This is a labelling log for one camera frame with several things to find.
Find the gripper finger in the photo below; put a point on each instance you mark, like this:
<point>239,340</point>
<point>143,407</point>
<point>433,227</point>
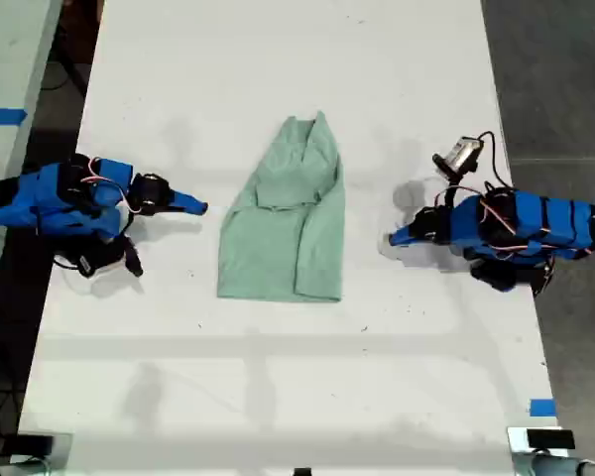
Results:
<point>404,231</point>
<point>404,240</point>
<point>186,208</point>
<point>186,199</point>

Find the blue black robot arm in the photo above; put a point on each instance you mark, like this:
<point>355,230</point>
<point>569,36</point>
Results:
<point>535,223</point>
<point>39,193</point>

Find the pale green T-shirt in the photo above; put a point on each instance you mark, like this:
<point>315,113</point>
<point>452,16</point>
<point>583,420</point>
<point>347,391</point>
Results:
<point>277,238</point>

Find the blue tape strip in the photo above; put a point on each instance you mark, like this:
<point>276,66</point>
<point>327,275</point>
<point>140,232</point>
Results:
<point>2,116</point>
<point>543,407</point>

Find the silver and black small box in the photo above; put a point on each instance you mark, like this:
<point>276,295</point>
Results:
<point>42,445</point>
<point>550,438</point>

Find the small black block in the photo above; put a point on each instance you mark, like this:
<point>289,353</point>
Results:
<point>302,472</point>

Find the grey stand foot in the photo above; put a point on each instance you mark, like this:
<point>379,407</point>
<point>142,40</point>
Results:
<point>10,468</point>
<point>560,467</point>

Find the short black camera stalk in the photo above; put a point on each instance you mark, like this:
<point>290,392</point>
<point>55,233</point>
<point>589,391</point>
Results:
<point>133,258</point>
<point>451,191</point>

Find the black camera box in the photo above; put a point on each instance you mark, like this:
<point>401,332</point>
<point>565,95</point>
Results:
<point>458,154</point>
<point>96,260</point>

